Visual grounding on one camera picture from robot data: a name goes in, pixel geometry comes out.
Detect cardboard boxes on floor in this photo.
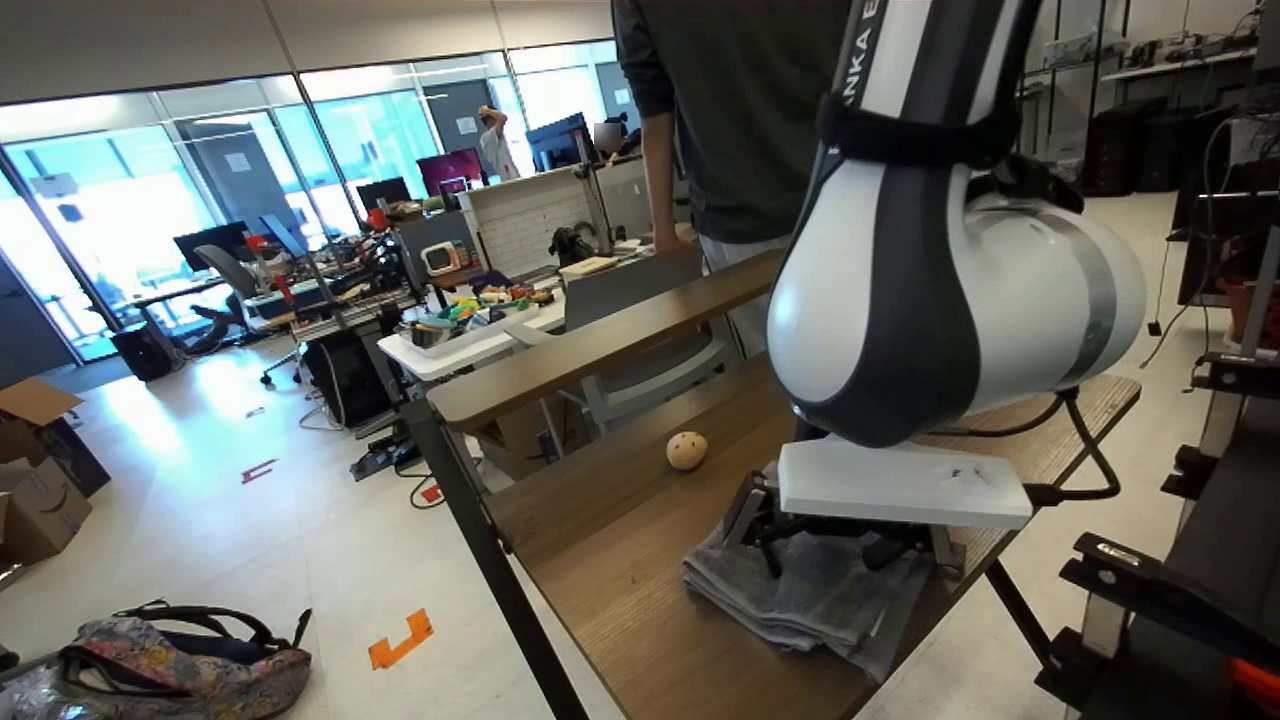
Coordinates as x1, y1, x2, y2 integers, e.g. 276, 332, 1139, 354
0, 374, 106, 565

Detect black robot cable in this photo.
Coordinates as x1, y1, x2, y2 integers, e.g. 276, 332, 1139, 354
916, 384, 1129, 511

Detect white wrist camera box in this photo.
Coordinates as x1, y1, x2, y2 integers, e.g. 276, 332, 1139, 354
776, 439, 1033, 527

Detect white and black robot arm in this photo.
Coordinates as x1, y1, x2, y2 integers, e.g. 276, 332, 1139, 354
724, 0, 1144, 549

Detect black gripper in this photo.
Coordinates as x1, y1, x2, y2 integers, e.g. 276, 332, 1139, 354
737, 482, 930, 575

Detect orange tape floor marker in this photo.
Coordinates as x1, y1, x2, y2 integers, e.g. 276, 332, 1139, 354
369, 608, 432, 673

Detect colourful backpack on floor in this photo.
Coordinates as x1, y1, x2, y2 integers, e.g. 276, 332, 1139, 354
0, 599, 311, 720

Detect grey towel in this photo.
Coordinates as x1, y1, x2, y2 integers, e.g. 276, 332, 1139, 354
682, 470, 934, 681

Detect standing person in dark shirt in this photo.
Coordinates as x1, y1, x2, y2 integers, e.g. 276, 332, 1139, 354
609, 0, 857, 354

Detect white desk with toys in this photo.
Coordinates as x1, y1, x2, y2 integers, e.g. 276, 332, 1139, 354
379, 276, 567, 384

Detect raised wooden desk shelf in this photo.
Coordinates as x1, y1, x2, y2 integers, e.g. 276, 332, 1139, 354
426, 253, 781, 431

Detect round beige cookie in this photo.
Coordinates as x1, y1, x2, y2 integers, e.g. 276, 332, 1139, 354
662, 431, 707, 470

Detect black clamp with orange handle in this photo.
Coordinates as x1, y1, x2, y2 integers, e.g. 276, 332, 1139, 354
1034, 530, 1280, 720

